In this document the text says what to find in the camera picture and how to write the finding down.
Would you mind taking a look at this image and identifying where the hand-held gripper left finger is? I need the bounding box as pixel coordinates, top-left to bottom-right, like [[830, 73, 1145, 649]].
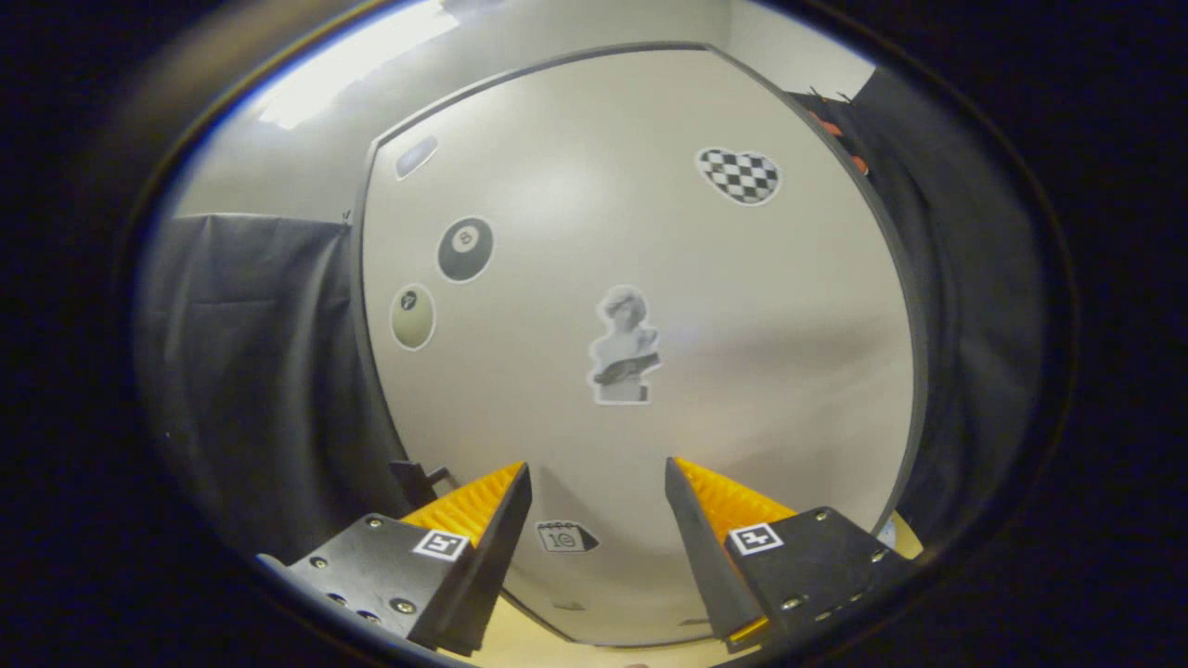
[[258, 461, 534, 656]]

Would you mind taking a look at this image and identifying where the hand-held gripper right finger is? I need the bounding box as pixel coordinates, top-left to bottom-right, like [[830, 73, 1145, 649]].
[[665, 456, 915, 653]]

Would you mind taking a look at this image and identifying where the black door handle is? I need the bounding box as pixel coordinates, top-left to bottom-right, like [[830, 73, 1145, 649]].
[[390, 459, 456, 507]]

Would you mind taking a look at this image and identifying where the white cabinet door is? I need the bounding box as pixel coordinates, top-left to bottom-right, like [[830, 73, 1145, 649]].
[[360, 48, 918, 643]]

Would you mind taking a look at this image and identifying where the dark grey cabinet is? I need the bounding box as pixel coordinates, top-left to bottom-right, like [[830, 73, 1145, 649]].
[[348, 42, 932, 648]]

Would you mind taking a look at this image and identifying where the black backdrop cloth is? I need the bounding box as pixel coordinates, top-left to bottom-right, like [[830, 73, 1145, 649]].
[[137, 65, 1045, 562]]

